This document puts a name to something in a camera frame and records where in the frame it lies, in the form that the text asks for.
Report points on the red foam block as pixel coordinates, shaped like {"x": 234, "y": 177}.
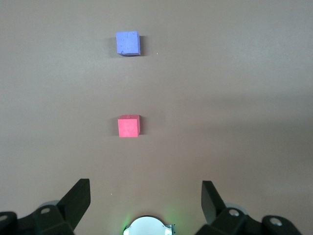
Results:
{"x": 128, "y": 127}

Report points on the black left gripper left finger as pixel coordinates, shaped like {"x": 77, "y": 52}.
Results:
{"x": 73, "y": 203}

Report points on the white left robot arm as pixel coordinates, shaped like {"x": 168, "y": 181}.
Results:
{"x": 146, "y": 227}

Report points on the purple foam block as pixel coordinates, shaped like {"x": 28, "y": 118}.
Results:
{"x": 127, "y": 42}

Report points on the brown table cover mat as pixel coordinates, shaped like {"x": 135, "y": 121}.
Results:
{"x": 220, "y": 98}

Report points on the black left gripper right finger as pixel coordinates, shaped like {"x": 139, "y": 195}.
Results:
{"x": 210, "y": 203}

